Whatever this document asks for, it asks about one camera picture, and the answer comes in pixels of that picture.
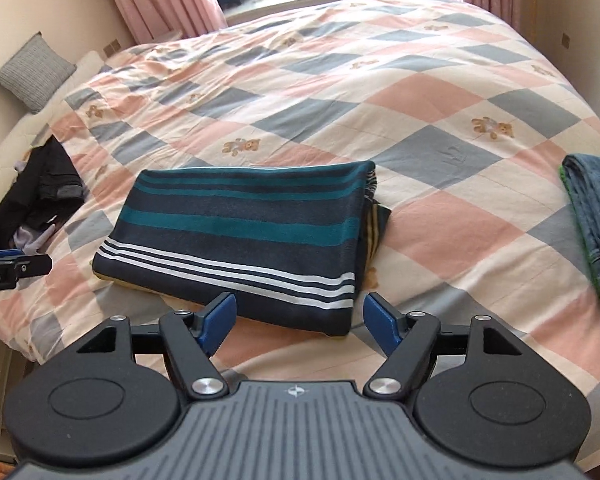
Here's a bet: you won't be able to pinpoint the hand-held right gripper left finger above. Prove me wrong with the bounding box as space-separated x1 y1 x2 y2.
77 292 238 401

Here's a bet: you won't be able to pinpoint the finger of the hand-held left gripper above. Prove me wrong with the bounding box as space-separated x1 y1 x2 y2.
0 251 51 279

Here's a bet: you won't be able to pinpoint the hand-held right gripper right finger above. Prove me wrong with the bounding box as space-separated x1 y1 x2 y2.
364 292 523 401

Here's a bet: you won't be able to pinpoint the striped knit sweater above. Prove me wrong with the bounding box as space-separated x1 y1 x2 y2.
92 160 391 338

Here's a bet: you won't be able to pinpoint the grey garment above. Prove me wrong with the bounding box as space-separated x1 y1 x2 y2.
10 222 61 257

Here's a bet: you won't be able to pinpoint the black garment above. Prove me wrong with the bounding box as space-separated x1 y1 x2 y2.
0 136 85 252

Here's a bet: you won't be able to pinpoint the cream quilted headboard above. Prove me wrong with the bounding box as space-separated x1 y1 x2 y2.
0 50 108 183

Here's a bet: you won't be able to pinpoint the grey plaid pillow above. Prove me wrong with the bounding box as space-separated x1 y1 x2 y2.
0 32 78 115

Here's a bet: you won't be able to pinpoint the folded blue jeans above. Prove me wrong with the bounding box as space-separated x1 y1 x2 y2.
562 154 600 307

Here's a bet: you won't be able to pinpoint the checked bear print quilt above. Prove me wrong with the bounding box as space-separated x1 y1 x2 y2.
0 0 600 466

